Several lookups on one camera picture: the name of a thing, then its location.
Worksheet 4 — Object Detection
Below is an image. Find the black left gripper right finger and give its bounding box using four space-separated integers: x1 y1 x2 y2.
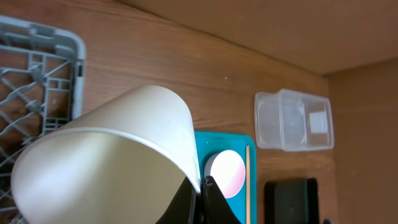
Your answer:
201 175 241 224

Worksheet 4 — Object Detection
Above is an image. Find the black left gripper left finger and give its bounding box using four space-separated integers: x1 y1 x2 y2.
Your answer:
156 178 197 224

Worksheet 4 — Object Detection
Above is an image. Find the small pink bowl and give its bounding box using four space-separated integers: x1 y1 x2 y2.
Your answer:
203 149 246 198

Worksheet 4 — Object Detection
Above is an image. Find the white paper cup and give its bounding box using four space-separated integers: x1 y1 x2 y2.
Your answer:
11 85 200 223

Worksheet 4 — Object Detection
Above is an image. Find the grey dishwasher rack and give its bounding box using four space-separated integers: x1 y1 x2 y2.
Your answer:
1 16 86 223

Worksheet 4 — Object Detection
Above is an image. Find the wooden chopstick left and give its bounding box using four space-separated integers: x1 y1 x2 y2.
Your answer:
246 145 251 224

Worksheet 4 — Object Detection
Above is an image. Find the teal serving tray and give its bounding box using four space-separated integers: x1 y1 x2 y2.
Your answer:
194 131 258 224

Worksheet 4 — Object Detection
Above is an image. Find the black plastic tray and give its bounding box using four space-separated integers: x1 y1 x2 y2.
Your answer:
264 178 320 224

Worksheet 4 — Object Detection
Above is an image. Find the clear plastic bin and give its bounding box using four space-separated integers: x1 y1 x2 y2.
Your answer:
254 89 335 152

